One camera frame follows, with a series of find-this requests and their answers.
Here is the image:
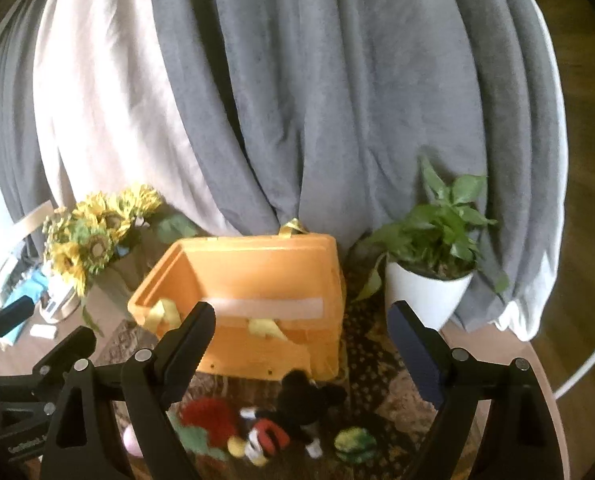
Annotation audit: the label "white device on stand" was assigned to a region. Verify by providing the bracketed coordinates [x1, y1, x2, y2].
[36, 269, 81, 325]

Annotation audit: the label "sunflower bouquet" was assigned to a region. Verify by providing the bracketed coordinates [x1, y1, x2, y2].
[43, 184, 202, 333]

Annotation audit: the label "white hoop cable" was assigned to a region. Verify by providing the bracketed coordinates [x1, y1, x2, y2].
[551, 320, 595, 401]

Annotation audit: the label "orange plastic storage box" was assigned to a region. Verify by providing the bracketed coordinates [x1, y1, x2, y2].
[127, 230, 345, 382]

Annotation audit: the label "green yellow plush burger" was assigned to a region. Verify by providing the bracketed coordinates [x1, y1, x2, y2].
[333, 427, 378, 464]

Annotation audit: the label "beige curtain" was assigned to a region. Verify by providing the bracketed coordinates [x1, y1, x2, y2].
[33, 0, 237, 236]

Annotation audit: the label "blue cloth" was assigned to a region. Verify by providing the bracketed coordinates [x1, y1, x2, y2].
[0, 268, 48, 346]

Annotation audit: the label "grey curtain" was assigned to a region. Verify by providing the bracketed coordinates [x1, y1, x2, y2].
[0, 0, 567, 340]

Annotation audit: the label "mickey mouse plush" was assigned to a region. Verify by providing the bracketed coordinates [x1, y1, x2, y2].
[229, 368, 347, 467]

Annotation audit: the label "grey ribbed vase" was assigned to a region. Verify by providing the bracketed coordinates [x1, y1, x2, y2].
[95, 247, 146, 320]

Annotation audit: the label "pink plush ball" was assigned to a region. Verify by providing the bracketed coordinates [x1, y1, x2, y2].
[122, 425, 144, 458]

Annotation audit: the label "red strawberry plush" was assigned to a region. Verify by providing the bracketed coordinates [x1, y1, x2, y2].
[168, 396, 239, 462]

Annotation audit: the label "green potted plant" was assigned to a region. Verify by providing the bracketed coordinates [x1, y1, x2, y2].
[354, 155, 510, 301]

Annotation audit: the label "white plant pot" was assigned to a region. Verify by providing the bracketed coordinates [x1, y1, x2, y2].
[383, 262, 473, 330]

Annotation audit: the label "small white box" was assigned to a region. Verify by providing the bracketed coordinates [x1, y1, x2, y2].
[28, 324, 58, 340]

